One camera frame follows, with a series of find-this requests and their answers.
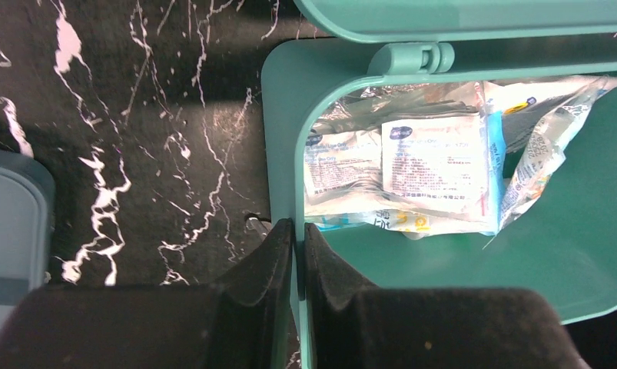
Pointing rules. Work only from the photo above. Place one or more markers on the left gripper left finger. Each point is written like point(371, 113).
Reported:
point(252, 315)

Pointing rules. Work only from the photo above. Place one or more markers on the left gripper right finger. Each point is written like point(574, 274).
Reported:
point(331, 286)

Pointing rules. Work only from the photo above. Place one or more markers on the clear bag of packets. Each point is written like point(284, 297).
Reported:
point(422, 160)

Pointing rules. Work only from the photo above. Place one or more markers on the blue white pouch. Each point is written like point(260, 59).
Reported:
point(524, 101)

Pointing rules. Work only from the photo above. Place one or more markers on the teal insert tray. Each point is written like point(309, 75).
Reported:
point(27, 200)

